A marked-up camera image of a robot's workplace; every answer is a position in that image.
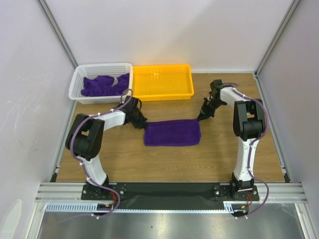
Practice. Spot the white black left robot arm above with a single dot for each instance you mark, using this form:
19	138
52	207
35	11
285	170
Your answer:
84	141

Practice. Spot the purple towel in basket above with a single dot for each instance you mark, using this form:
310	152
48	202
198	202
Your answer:
103	86

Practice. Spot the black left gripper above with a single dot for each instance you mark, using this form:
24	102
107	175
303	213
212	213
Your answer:
142	122

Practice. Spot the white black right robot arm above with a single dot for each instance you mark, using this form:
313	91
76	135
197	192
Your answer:
250	124

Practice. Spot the purple towel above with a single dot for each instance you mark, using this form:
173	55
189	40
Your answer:
173	133
103	86

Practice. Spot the aluminium frame rail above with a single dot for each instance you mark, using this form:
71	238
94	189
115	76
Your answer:
71	191

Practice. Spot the white slotted cable duct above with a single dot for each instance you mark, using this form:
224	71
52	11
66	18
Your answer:
226	208

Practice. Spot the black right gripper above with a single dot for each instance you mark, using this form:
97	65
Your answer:
207	109

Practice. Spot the yellow plastic tray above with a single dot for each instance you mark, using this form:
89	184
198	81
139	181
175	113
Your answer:
162	82

